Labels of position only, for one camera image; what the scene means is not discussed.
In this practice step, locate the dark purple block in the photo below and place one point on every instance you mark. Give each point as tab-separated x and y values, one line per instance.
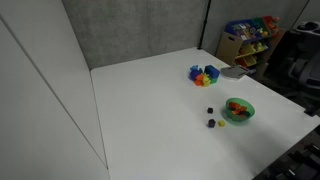
211	123

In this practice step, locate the green plastic bowl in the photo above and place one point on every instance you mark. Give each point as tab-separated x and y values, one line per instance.
236	118

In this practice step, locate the orange blocks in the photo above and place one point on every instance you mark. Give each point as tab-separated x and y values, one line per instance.
238	109

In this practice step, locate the dark block near bowl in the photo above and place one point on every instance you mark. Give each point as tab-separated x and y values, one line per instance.
210	110

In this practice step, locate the colourful toy block pile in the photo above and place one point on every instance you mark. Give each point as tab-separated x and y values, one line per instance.
204	77

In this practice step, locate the yellow block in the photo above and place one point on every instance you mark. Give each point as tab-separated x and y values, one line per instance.
221	123

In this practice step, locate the black vertical pole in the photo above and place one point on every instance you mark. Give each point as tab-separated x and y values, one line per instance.
199	46

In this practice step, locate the toy storage shelf with bins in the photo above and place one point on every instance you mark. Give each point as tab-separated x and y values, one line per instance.
249	42

